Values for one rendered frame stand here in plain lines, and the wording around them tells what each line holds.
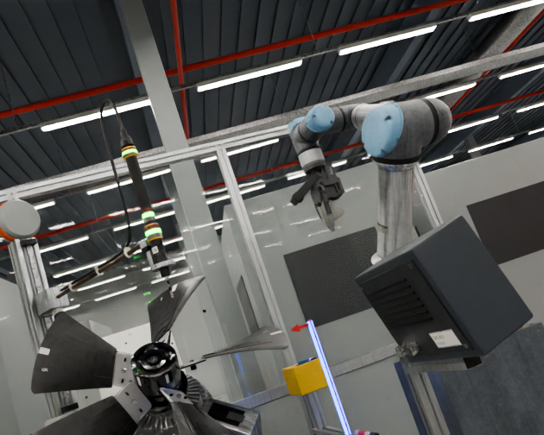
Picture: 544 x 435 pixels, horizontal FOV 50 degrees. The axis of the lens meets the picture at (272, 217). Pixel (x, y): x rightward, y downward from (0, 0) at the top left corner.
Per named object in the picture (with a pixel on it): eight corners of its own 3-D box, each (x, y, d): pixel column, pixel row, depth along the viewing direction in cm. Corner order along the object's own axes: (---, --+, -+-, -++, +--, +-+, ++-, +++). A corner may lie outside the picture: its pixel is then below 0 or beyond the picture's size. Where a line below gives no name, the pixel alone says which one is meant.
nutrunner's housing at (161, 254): (156, 280, 161) (113, 130, 170) (167, 277, 164) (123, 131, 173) (165, 274, 158) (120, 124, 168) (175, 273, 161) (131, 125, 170)
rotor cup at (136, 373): (140, 419, 149) (129, 387, 141) (129, 378, 160) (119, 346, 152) (194, 400, 153) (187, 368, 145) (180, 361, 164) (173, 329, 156)
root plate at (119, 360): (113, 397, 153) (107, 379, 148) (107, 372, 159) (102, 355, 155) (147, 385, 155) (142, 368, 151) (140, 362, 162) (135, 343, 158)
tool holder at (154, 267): (142, 275, 162) (132, 242, 164) (161, 273, 167) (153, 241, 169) (161, 265, 157) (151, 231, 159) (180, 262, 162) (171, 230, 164)
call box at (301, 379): (291, 400, 195) (281, 368, 198) (318, 389, 198) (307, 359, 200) (303, 400, 180) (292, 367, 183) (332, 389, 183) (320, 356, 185)
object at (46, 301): (37, 318, 201) (31, 295, 203) (56, 315, 207) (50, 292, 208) (51, 310, 195) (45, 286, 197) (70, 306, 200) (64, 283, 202)
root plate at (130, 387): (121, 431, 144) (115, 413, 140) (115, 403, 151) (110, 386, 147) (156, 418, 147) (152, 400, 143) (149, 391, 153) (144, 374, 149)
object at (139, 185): (142, 228, 164) (123, 160, 168) (152, 227, 166) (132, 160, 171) (149, 223, 162) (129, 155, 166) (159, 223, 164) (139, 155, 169)
